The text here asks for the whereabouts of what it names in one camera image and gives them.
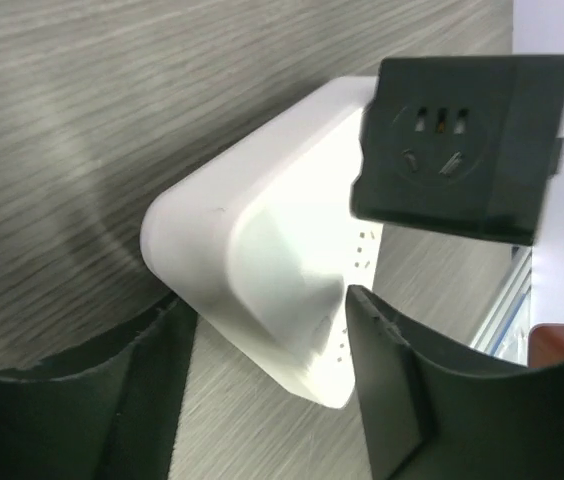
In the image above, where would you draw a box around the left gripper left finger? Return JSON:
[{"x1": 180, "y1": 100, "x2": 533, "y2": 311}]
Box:
[{"x1": 0, "y1": 298, "x2": 197, "y2": 479}]

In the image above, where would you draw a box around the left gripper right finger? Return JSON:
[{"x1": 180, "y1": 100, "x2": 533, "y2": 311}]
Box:
[{"x1": 346, "y1": 285, "x2": 564, "y2": 479}]

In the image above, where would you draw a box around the red-brown cube plug adapter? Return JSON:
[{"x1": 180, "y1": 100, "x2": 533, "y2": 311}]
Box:
[{"x1": 527, "y1": 324, "x2": 564, "y2": 368}]

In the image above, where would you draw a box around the white triangular socket base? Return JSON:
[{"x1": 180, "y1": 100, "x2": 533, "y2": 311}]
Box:
[{"x1": 140, "y1": 76, "x2": 383, "y2": 409}]

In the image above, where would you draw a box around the black cube plug adapter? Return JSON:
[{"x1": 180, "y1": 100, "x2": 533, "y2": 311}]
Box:
[{"x1": 350, "y1": 54, "x2": 564, "y2": 246}]

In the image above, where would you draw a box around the aluminium rail front frame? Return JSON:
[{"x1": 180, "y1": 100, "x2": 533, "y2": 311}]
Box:
[{"x1": 470, "y1": 246, "x2": 532, "y2": 366}]

